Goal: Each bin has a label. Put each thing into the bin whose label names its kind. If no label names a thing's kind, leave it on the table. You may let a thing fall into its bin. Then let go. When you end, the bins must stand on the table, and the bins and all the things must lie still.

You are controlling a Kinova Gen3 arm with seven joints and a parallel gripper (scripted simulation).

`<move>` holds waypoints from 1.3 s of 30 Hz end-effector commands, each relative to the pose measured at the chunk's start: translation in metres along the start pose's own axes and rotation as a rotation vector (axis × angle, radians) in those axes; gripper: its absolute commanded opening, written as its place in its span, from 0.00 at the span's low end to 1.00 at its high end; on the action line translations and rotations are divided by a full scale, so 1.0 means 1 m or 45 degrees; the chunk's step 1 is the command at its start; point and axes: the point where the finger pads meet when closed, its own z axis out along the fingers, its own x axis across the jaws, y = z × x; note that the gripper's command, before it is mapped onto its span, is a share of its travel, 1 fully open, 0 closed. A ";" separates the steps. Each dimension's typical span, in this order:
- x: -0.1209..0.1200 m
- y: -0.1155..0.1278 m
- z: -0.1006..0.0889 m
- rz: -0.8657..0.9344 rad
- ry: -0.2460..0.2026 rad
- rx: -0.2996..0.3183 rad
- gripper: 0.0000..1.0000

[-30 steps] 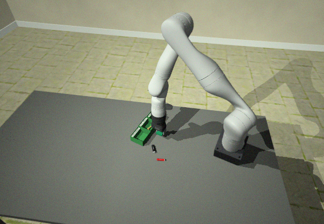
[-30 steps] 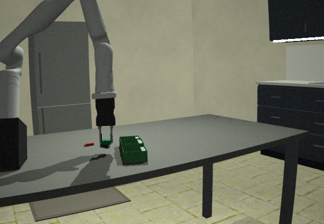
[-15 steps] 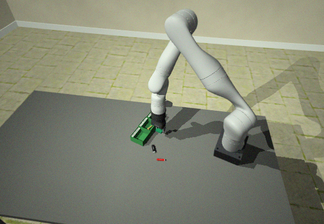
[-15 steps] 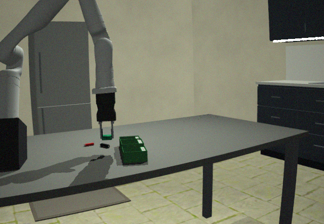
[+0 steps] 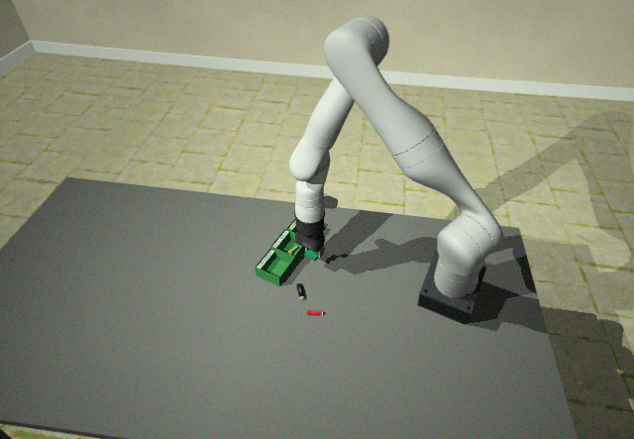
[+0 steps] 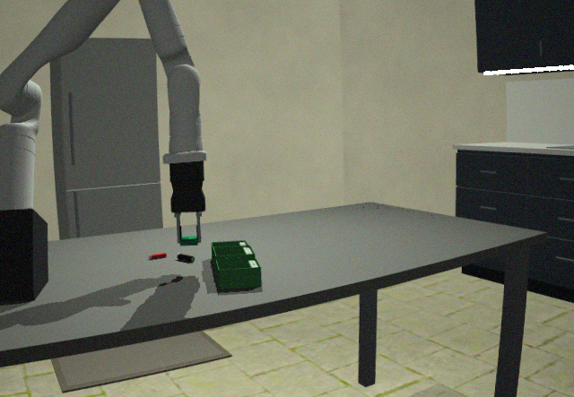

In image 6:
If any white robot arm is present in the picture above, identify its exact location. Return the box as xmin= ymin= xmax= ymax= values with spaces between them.
xmin=0 ymin=0 xmax=202 ymax=211

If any green three-compartment bin rack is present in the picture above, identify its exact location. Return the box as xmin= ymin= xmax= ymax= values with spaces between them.
xmin=212 ymin=240 xmax=262 ymax=289

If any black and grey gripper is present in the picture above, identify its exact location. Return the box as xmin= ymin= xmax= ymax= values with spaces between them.
xmin=163 ymin=135 xmax=206 ymax=244

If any black aa battery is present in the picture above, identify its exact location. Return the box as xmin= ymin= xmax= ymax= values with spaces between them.
xmin=177 ymin=254 xmax=195 ymax=262

